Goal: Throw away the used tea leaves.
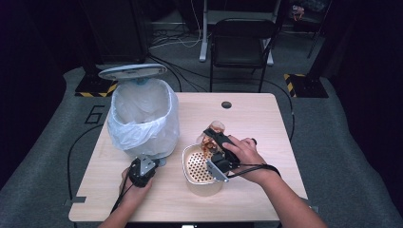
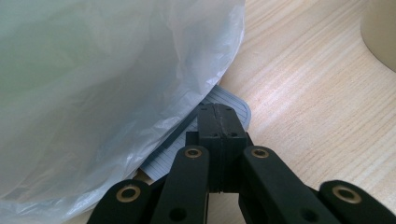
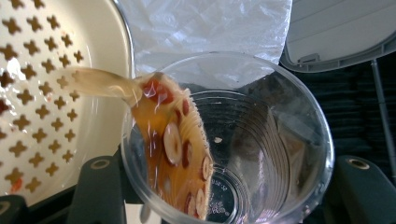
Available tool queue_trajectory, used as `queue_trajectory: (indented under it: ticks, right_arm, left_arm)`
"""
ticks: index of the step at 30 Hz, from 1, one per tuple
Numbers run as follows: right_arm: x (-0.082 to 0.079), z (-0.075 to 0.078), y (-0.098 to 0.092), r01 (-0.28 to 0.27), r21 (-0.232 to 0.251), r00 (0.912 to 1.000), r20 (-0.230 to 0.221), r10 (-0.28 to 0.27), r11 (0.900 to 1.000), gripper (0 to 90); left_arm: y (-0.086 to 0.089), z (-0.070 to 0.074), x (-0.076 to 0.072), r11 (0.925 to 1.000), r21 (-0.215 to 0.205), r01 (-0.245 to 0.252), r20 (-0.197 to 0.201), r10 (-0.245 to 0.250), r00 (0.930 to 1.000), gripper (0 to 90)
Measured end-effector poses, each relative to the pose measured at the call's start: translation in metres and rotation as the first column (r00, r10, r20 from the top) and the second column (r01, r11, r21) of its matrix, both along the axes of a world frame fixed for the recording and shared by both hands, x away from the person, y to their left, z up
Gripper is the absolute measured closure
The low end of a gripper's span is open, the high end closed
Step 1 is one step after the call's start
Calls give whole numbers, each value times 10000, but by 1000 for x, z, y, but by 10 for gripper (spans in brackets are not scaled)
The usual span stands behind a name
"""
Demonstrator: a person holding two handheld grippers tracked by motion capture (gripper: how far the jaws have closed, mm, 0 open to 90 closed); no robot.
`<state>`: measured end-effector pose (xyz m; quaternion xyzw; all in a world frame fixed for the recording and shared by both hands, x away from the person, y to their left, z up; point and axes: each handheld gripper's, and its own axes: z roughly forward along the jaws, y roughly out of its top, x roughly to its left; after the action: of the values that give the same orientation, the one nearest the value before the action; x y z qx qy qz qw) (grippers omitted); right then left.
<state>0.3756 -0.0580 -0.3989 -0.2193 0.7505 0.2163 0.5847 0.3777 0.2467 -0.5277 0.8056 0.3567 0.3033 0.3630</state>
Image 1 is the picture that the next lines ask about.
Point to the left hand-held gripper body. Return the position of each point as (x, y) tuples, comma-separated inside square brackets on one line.
[(141, 172)]

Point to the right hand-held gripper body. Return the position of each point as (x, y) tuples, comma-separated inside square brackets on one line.
[(226, 161)]

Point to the orange food scraps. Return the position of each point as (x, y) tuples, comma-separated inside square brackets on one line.
[(209, 146)]

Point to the beige strainer basin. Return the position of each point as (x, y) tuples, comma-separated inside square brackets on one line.
[(195, 167)]

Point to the translucent white trash bag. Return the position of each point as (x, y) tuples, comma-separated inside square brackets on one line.
[(142, 136)]

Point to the white grey pedal trash can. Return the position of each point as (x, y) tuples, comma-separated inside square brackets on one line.
[(133, 71)]

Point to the person's right hand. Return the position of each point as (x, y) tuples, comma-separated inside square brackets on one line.
[(248, 158)]

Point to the person's left hand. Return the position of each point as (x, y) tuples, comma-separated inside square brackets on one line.
[(133, 194)]

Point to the black stand base hazard tape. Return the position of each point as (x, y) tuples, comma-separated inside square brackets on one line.
[(309, 87), (95, 85)]

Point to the black folding chair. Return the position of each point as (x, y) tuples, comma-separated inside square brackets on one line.
[(242, 30)]

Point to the dark cabinet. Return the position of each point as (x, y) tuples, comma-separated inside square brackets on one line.
[(117, 28)]

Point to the grey metal table bracket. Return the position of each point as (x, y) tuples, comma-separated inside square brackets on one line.
[(313, 208), (77, 199)]

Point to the white desk frame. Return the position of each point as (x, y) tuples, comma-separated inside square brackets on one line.
[(203, 38)]

